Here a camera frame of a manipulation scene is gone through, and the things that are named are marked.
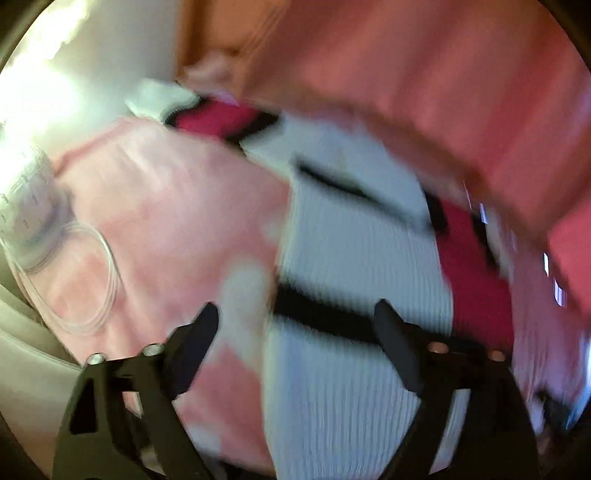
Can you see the pink white patterned blanket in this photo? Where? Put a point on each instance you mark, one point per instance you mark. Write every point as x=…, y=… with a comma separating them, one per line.
x=190, y=220

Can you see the white red black knit sweater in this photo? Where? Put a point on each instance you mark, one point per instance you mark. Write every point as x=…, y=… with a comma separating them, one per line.
x=361, y=230

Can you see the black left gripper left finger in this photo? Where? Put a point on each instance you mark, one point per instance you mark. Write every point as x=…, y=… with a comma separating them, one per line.
x=95, y=440

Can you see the clear plastic packaging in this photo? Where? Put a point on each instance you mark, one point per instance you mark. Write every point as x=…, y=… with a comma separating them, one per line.
x=36, y=218

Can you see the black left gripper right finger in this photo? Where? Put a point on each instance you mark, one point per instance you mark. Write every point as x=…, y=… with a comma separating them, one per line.
x=471, y=423

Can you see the orange pink curtain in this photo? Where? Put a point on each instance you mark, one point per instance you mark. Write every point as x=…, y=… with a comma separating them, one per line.
x=490, y=95

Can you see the small white cloth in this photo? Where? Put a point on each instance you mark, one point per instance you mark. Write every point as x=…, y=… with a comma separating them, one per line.
x=157, y=100

